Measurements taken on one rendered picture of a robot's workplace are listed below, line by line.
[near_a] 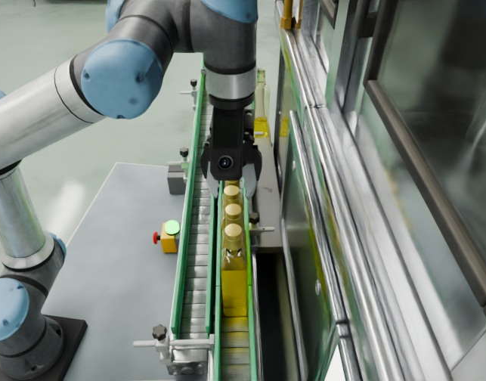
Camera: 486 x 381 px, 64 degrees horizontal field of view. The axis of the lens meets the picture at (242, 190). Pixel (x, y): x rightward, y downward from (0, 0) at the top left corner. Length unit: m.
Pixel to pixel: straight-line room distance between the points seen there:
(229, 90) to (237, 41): 0.07
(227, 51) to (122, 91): 0.17
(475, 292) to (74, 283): 1.13
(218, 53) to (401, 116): 0.25
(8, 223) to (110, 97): 0.55
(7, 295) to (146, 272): 0.41
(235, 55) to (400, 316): 0.37
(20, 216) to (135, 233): 0.52
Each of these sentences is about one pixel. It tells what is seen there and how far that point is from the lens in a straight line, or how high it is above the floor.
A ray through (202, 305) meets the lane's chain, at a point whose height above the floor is 0.88.
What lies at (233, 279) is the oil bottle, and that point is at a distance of 0.86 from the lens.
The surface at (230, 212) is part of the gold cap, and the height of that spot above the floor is 1.16.
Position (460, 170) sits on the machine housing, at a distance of 0.33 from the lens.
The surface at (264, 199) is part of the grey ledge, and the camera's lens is 1.24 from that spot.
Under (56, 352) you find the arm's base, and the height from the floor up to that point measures 0.80.
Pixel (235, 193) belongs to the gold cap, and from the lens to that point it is 0.85.
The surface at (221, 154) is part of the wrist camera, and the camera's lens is 0.57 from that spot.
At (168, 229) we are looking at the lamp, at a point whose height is 0.85.
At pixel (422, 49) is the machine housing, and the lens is 0.39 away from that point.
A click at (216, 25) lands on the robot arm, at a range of 0.53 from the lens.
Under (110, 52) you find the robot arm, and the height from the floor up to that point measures 1.58.
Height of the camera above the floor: 1.74
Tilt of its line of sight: 43 degrees down
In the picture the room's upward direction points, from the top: straight up
